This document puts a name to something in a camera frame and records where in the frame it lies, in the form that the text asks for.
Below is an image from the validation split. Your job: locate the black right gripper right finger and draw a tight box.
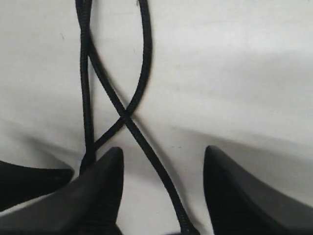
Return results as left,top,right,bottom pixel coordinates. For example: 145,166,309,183
203,145,313,235

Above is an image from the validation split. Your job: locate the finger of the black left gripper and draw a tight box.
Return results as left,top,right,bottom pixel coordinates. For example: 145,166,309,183
0,161,74,211

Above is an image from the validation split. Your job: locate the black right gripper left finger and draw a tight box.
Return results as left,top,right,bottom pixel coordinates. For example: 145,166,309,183
0,147,124,235

